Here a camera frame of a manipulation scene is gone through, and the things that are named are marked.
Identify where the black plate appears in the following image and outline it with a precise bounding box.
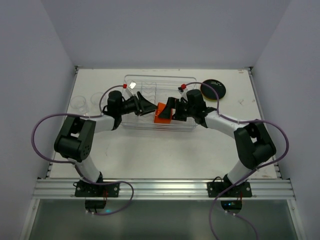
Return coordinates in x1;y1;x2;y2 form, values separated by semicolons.
200;79;227;101

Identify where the clear glass cup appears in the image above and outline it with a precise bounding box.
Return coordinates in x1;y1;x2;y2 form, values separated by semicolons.
90;92;107;114
70;95;89;115

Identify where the orange plate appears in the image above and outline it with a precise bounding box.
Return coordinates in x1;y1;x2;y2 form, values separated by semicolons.
200;89;211;99

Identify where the green plate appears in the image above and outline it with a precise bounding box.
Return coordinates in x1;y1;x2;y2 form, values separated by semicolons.
205;98;220;103

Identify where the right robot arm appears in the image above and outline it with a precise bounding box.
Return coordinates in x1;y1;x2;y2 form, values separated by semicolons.
158;89;277;189

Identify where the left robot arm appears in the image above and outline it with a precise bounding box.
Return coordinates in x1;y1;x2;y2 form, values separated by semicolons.
54;90;157;186

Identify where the clear plastic rack tray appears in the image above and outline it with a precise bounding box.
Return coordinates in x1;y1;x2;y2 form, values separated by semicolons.
117;74;200;133

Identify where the white wire dish rack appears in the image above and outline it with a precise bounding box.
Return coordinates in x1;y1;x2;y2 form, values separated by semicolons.
118;75;199;131

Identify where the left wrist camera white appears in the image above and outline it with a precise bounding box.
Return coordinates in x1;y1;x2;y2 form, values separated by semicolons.
125;81;137;97

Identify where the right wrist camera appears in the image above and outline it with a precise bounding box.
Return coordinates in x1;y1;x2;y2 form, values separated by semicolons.
178;86;188;100

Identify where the aluminium frame rail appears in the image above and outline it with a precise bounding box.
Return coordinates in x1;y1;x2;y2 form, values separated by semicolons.
32;178;295;200

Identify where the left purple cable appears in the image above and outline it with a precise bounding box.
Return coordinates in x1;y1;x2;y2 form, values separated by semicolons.
30;83;128;186

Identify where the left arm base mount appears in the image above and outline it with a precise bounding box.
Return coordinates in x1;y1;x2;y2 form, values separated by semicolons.
73;180;120;214

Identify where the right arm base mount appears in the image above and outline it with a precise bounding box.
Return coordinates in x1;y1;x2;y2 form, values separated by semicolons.
206;176;253;214

